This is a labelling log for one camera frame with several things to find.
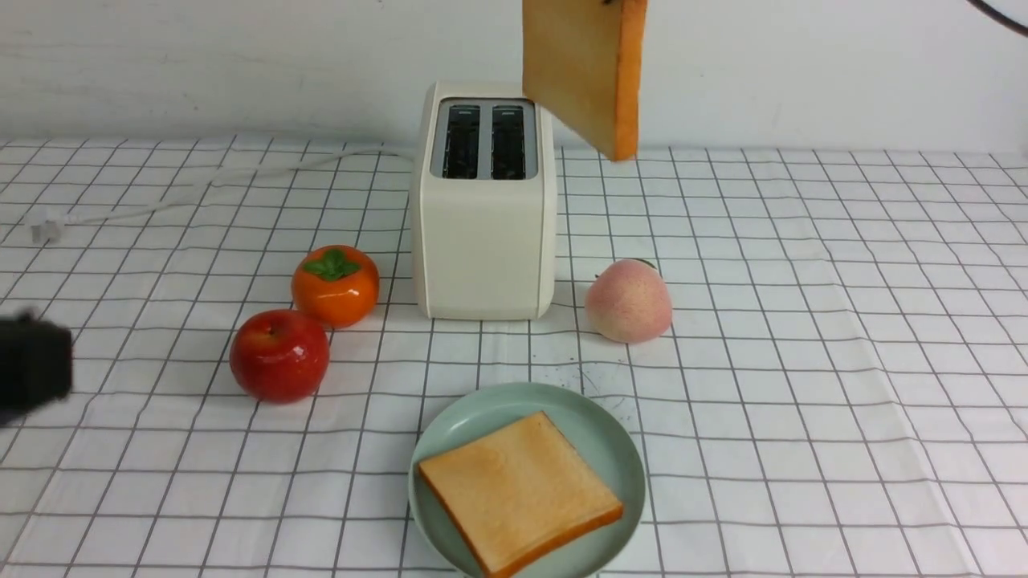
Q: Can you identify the cream white toaster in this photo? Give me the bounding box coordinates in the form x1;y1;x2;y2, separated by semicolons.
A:
409;81;558;321

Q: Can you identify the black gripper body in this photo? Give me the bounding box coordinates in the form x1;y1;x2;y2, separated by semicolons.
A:
1;310;74;425

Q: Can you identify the white power plug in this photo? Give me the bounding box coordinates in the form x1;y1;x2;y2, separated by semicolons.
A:
23;211;67;246

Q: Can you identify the white power cord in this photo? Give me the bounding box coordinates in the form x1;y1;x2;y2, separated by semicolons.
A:
63;146;415;225

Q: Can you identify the red apple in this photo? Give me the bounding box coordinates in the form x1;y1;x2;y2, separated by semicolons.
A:
229;310;330;404

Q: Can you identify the toast slice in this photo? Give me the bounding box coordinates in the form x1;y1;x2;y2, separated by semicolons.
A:
410;411;626;577
521;1;647;162

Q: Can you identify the white checkered tablecloth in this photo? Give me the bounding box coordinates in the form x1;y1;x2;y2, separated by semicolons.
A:
1;138;1027;577

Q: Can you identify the orange persimmon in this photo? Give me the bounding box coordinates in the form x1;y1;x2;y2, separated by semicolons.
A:
291;245;381;329

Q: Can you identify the pink peach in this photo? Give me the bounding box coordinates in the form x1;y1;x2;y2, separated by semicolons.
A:
585;258;672;344

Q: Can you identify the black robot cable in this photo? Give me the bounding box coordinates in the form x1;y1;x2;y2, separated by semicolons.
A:
968;0;1028;38

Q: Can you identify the light green plate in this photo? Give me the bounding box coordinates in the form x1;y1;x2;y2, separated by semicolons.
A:
408;383;647;577

